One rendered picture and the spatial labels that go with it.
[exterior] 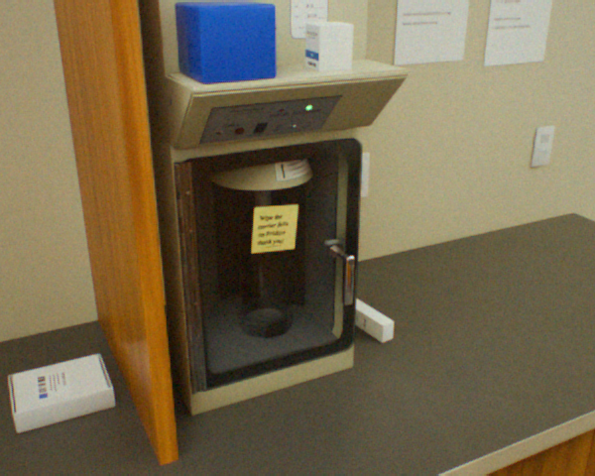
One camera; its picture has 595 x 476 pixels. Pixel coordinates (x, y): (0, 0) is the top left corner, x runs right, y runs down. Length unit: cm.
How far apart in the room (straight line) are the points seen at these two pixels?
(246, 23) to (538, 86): 124
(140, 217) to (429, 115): 101
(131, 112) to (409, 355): 75
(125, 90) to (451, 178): 116
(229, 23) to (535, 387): 84
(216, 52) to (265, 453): 61
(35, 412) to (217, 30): 69
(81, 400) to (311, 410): 39
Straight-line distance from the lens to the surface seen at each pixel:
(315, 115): 94
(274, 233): 102
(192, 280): 100
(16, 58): 131
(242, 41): 82
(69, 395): 117
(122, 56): 80
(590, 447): 137
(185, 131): 87
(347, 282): 106
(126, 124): 81
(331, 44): 91
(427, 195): 177
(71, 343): 139
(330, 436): 109
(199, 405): 114
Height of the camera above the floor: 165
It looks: 23 degrees down
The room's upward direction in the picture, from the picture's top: straight up
